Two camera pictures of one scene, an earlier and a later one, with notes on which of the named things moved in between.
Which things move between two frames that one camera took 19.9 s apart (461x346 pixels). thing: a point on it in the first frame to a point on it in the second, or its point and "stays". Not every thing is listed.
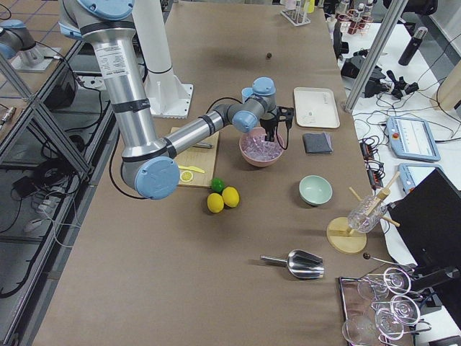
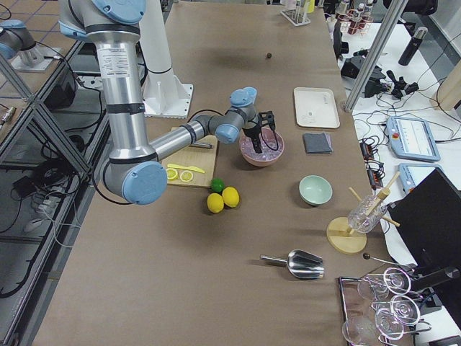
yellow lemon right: x=230 y=197 stays
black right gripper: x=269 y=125 to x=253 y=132
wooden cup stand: x=349 y=241 stays
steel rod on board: x=204 y=145 stays
